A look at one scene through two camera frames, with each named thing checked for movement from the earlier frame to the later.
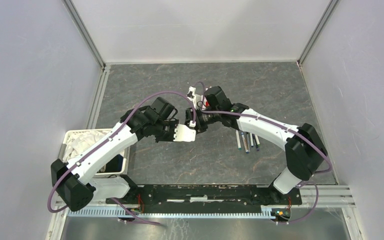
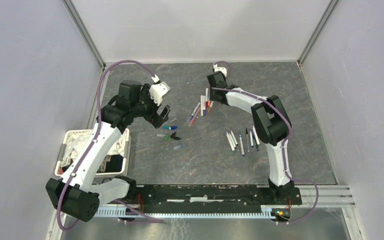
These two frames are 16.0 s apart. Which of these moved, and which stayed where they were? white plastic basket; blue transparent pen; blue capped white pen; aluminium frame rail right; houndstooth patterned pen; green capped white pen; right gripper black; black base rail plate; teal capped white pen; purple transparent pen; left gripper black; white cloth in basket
Moved: left gripper black; blue transparent pen; teal capped white pen; right gripper black
Stayed: white plastic basket; houndstooth patterned pen; black base rail plate; aluminium frame rail right; blue capped white pen; purple transparent pen; white cloth in basket; green capped white pen
